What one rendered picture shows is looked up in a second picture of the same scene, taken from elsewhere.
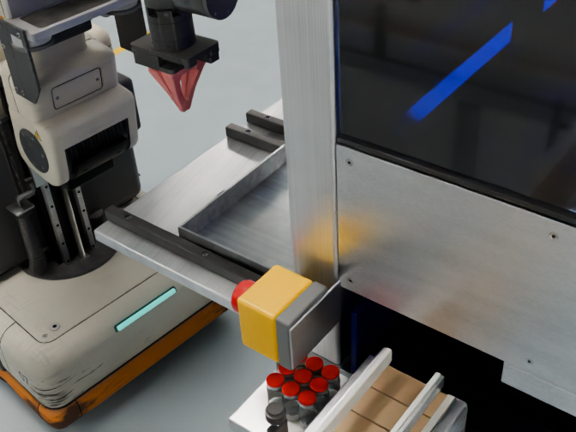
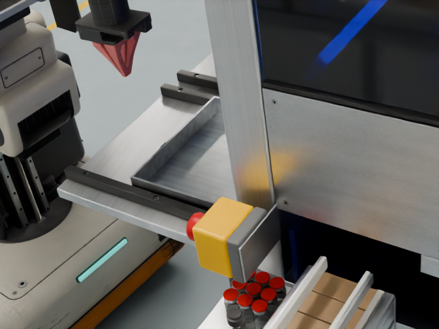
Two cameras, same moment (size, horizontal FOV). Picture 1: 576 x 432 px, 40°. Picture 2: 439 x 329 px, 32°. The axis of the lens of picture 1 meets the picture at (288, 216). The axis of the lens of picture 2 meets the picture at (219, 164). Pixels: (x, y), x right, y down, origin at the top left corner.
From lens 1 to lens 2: 0.11 m
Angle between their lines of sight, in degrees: 1
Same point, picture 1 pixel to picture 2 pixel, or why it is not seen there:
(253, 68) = (172, 33)
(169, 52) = (109, 27)
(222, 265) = (172, 205)
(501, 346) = (417, 241)
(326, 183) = (257, 121)
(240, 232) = (184, 176)
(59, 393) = not seen: outside the picture
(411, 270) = (336, 187)
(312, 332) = (258, 249)
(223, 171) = (162, 126)
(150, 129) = (84, 98)
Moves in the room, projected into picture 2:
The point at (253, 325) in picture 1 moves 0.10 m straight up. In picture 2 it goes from (208, 249) to (195, 188)
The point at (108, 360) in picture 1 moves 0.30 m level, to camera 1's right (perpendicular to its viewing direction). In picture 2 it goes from (73, 309) to (182, 290)
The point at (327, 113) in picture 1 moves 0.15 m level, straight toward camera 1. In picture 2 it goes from (251, 63) to (264, 140)
